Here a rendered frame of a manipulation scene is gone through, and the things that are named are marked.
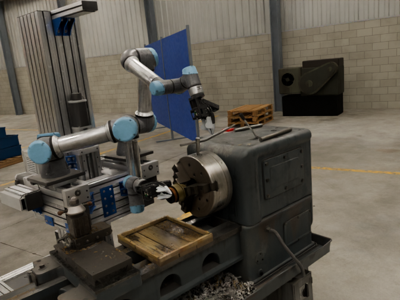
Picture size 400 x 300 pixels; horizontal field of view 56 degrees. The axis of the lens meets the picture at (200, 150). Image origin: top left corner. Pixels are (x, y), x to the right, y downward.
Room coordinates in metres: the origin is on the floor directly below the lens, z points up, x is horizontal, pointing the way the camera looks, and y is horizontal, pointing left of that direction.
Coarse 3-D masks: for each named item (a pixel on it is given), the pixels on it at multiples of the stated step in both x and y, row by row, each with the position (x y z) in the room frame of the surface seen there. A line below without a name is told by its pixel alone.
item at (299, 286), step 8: (272, 232) 1.77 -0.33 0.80; (280, 240) 1.75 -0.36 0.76; (288, 248) 1.75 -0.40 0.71; (304, 272) 1.77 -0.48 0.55; (296, 280) 1.87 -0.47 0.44; (304, 280) 1.91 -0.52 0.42; (288, 288) 1.86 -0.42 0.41; (296, 288) 1.86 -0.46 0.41; (304, 288) 1.89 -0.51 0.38; (288, 296) 1.87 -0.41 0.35; (296, 296) 1.85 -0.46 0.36; (304, 296) 1.87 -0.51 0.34; (312, 296) 1.95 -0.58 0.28
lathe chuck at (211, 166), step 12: (192, 156) 1.77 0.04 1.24; (204, 156) 1.77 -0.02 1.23; (192, 168) 1.76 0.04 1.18; (204, 168) 1.69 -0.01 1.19; (216, 168) 1.71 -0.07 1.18; (192, 180) 1.83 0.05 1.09; (204, 180) 1.70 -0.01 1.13; (216, 180) 1.68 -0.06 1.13; (216, 192) 1.66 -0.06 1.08; (204, 204) 1.71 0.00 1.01; (216, 204) 1.68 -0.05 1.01; (204, 216) 1.72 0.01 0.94
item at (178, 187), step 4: (176, 184) 1.71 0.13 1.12; (172, 188) 1.68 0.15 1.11; (176, 188) 1.68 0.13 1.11; (180, 188) 1.69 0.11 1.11; (172, 192) 1.66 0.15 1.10; (176, 192) 1.67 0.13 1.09; (180, 192) 1.67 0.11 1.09; (184, 192) 1.68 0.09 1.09; (172, 196) 1.66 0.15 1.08; (176, 196) 1.66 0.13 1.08; (180, 196) 1.67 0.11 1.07; (184, 196) 1.69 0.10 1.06; (168, 200) 1.69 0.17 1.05; (172, 200) 1.66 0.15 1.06; (176, 200) 1.67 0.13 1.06; (180, 200) 1.68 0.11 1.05
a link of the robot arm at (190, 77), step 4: (184, 68) 1.95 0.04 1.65; (188, 68) 1.94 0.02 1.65; (192, 68) 1.95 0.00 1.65; (184, 72) 1.95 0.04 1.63; (188, 72) 1.94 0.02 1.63; (192, 72) 1.94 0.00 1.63; (196, 72) 1.96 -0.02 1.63; (184, 76) 1.96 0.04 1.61; (188, 76) 1.94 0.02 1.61; (192, 76) 1.93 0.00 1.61; (196, 76) 1.94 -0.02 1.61; (184, 80) 1.96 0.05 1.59; (188, 80) 1.93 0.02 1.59; (192, 80) 1.93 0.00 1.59; (196, 80) 1.93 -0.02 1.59; (184, 84) 1.97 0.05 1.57; (188, 84) 1.93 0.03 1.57; (192, 84) 1.92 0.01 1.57; (196, 84) 1.92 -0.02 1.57; (200, 84) 1.94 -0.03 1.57; (188, 88) 1.94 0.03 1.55
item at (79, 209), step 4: (80, 204) 1.47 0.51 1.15; (68, 208) 1.45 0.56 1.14; (72, 208) 1.45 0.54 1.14; (76, 208) 1.45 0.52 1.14; (80, 208) 1.46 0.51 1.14; (84, 208) 1.47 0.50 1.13; (68, 212) 1.44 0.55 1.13; (72, 212) 1.44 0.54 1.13; (76, 212) 1.44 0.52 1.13; (80, 212) 1.45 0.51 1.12
